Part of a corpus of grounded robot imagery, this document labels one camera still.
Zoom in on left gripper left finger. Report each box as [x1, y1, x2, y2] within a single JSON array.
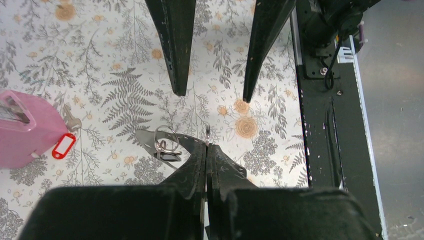
[[19, 143, 207, 240]]

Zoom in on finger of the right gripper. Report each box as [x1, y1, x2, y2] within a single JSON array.
[[145, 0, 196, 97], [243, 0, 296, 103]]

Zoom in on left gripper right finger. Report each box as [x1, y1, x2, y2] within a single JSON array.
[[207, 144, 377, 240]]

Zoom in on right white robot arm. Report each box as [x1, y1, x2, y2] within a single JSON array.
[[145, 0, 377, 103]]

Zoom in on floral table mat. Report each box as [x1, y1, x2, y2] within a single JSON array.
[[0, 0, 308, 240]]

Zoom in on red key tag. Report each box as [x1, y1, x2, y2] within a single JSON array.
[[51, 133, 77, 160]]

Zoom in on pink metronome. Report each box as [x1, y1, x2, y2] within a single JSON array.
[[0, 88, 68, 169]]

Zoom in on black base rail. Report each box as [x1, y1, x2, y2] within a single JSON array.
[[290, 0, 384, 240]]

